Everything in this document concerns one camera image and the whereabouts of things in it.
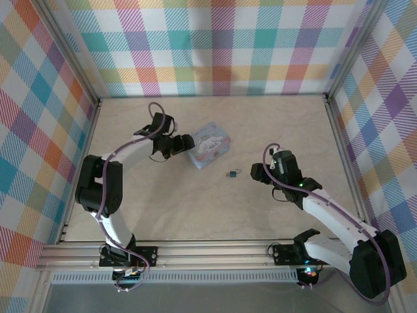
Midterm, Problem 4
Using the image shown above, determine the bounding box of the clear plastic zip bag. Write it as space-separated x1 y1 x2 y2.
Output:
186 121 233 170

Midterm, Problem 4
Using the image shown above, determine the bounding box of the grey metal panel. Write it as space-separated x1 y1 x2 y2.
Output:
45 282 392 313

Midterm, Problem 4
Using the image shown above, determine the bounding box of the thin black right gripper cable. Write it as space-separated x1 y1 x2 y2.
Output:
270 186 288 203

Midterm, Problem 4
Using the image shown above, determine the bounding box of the thin aluminium table end rail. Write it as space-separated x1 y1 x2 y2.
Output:
97 95 328 100

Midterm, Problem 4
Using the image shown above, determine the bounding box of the aluminium table side rail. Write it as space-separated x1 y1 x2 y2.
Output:
322 94 375 235
57 97 104 245

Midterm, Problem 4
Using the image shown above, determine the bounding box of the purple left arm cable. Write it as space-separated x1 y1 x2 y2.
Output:
96 102 177 293

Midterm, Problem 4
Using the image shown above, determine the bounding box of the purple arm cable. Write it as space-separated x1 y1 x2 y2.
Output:
263 142 392 306
96 102 177 293

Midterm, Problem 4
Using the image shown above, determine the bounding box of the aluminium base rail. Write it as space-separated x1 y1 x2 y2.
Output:
35 239 356 272

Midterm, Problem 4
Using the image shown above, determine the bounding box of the grey slotted cable duct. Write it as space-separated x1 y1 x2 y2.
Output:
51 272 299 285

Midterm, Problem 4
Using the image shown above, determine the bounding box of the tall aluminium frame post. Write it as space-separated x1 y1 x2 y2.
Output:
324 0 390 102
34 0 102 107

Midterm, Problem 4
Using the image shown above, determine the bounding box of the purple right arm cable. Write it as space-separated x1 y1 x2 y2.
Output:
263 142 392 306

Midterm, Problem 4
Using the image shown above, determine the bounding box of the short aluminium frame post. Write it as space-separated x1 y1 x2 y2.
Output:
31 269 55 313
389 286 409 313

